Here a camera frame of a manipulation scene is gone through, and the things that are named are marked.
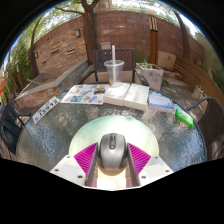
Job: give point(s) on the green plastic packet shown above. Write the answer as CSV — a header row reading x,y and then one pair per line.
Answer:
x,y
184,117

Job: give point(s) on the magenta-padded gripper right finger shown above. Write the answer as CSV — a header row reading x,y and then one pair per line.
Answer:
x,y
139,159

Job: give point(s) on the low stone ledge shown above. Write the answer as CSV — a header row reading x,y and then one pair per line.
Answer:
x,y
50,83

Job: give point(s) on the grey and black computer mouse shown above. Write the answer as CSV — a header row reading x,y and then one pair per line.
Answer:
x,y
112,153

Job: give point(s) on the thick branching tree trunk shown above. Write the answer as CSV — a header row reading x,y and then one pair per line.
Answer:
x,y
88,36

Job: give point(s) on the pale planter box with plants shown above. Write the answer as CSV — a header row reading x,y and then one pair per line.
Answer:
x,y
151,75

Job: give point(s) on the thin tree trunk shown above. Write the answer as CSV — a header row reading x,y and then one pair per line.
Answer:
x,y
34,56

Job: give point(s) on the beige stone slab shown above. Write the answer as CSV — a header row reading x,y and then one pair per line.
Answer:
x,y
166,60

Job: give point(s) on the clear plastic cup with straw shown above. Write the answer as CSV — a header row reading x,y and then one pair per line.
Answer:
x,y
113,71

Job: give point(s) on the brown wicker chair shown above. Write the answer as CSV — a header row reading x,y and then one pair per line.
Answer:
x,y
213,120

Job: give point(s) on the dark wooden slatted chair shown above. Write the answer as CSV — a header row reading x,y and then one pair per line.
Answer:
x,y
128,60

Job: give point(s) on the slender leaning tree trunk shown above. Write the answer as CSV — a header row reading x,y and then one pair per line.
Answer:
x,y
185,40

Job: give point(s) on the colourful printed sheet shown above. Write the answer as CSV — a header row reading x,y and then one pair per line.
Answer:
x,y
85,94

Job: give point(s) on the wooden lamp post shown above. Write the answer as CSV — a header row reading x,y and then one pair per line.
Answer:
x,y
153,43

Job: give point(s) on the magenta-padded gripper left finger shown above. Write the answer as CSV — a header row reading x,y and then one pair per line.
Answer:
x,y
85,159

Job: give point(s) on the blue and white booklet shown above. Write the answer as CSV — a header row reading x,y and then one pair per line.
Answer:
x,y
160,101

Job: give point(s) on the curved wooden bench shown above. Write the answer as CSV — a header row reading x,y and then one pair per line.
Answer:
x,y
196,75

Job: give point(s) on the dark wall lamp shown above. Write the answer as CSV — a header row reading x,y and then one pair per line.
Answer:
x,y
78,33

